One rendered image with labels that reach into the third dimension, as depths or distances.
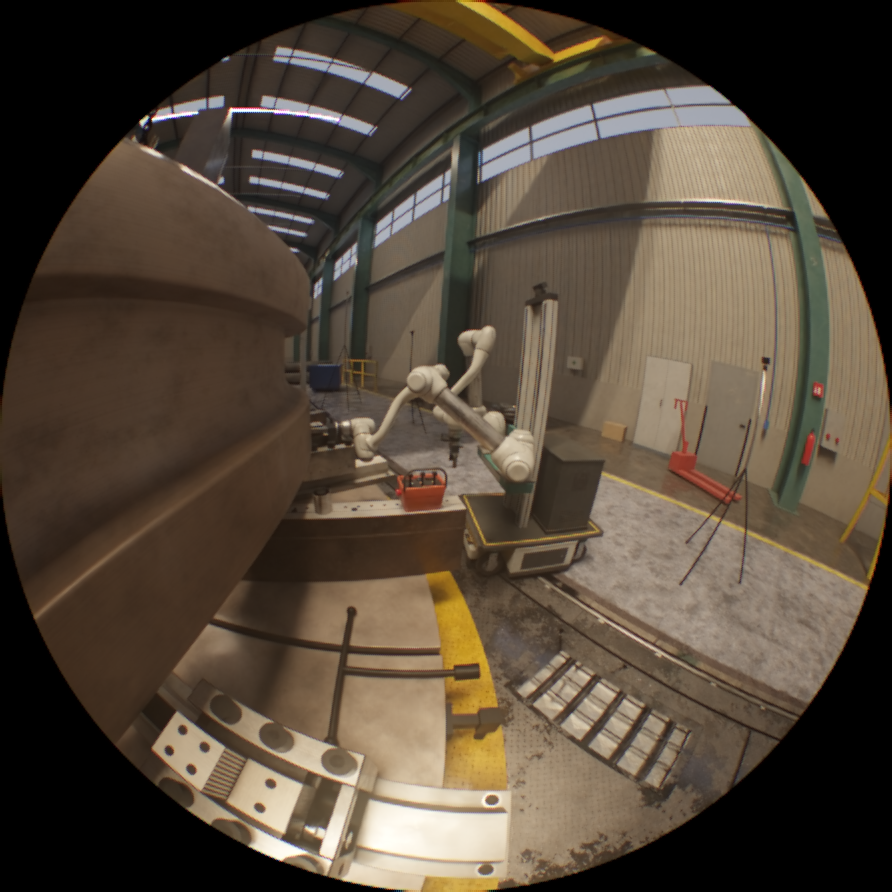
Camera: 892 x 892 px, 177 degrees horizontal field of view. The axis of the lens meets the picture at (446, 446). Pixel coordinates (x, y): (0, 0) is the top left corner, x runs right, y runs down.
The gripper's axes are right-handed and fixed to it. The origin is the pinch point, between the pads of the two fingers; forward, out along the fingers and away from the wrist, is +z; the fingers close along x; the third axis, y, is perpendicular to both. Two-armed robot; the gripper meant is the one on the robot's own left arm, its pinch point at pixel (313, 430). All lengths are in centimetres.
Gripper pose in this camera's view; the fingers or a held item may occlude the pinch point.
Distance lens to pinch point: 178.2
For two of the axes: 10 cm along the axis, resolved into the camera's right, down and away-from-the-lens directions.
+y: 0.6, -9.5, -3.0
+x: 4.9, 2.9, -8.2
